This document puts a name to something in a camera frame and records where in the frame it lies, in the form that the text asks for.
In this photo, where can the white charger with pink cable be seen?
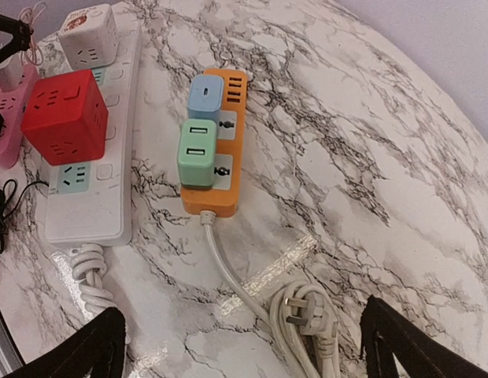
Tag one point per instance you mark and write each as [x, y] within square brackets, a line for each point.
[11, 70]

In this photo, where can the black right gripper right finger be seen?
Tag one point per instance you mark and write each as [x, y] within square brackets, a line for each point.
[387, 337]

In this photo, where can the orange power strip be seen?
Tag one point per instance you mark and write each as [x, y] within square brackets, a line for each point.
[222, 197]

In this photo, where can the black power adapter with cable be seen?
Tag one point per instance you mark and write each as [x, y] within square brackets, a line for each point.
[4, 202]

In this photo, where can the light blue plug adapter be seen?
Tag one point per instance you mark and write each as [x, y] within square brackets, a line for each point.
[205, 97]

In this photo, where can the aluminium front rail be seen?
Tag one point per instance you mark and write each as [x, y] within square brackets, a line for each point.
[10, 357]

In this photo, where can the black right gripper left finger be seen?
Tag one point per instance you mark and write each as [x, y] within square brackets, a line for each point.
[96, 350]

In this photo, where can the pink triangular power strip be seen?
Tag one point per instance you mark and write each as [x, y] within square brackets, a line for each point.
[12, 107]

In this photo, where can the white multicolour power strip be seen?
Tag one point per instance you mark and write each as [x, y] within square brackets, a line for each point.
[90, 202]

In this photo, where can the red cube socket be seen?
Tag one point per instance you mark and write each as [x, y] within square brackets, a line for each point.
[66, 118]

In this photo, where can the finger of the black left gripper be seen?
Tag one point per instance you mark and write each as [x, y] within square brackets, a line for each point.
[21, 33]

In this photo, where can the white cube adapter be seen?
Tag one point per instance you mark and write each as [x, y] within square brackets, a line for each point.
[89, 37]

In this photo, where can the green plug adapter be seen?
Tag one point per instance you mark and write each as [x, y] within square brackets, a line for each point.
[196, 153]

